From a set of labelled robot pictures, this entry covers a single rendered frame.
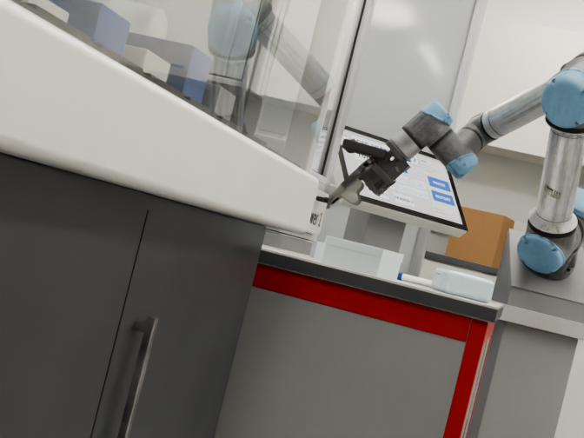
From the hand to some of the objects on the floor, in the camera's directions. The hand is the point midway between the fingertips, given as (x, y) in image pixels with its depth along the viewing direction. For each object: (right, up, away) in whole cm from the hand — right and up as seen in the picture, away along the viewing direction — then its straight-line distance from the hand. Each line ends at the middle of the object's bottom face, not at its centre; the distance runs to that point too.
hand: (333, 196), depth 271 cm
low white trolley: (-13, -90, -46) cm, 102 cm away
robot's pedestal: (+35, -104, +10) cm, 110 cm away
